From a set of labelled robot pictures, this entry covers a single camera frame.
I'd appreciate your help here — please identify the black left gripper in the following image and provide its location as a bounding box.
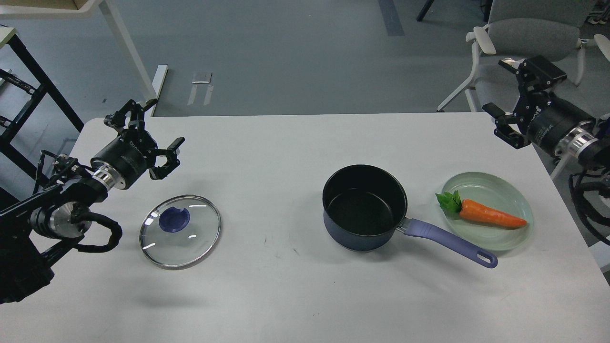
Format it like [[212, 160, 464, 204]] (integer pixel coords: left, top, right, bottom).
[[90, 98, 185, 190]]

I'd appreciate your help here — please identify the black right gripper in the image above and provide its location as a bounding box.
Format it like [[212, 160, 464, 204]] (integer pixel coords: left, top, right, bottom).
[[482, 56, 596, 158]]

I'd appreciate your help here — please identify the glass pot lid purple knob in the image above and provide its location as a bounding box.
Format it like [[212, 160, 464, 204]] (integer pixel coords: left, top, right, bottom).
[[139, 194, 222, 270]]

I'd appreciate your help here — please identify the blue saucepan purple handle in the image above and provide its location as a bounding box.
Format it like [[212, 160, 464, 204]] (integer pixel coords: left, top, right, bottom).
[[322, 164, 498, 269]]

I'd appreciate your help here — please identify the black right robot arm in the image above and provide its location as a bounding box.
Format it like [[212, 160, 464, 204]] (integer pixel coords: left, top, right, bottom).
[[482, 56, 610, 244]]

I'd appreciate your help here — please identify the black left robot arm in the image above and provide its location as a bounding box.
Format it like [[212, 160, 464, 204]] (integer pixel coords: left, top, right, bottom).
[[0, 99, 185, 303]]

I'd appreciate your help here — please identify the grey white office chair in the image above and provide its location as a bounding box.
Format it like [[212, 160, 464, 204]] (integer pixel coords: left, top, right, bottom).
[[436, 0, 610, 179]]

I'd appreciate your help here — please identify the pale green glass plate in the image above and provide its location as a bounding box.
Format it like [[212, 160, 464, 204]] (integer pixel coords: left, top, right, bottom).
[[442, 172, 534, 252]]

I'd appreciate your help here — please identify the black metal rack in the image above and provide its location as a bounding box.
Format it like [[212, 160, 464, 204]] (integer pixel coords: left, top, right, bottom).
[[0, 26, 84, 187]]

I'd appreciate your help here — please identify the orange toy carrot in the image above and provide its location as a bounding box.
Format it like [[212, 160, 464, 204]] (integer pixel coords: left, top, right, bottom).
[[435, 191, 528, 229]]

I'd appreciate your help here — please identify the white desk leg frame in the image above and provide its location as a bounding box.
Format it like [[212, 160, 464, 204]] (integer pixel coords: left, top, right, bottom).
[[0, 0, 169, 101]]

